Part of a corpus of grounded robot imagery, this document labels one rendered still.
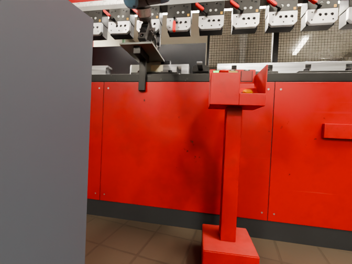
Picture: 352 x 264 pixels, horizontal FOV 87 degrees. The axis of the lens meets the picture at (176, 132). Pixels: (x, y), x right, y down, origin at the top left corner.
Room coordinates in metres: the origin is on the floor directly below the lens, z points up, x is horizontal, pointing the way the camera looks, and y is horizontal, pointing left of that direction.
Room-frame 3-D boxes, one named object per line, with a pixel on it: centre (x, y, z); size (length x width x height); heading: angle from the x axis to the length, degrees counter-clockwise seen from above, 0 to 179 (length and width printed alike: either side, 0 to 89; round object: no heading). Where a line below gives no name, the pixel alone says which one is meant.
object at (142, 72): (1.07, 0.21, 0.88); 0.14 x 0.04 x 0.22; 170
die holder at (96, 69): (1.35, 0.72, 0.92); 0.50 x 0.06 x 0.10; 80
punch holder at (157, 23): (1.25, 0.21, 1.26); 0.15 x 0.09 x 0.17; 80
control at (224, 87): (0.77, -0.23, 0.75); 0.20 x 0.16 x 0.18; 83
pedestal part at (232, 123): (0.77, -0.23, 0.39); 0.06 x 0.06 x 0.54; 83
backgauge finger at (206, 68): (1.35, -0.15, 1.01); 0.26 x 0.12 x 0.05; 170
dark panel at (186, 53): (1.79, 0.32, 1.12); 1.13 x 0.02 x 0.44; 80
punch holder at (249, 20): (1.15, -0.39, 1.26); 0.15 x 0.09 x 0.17; 80
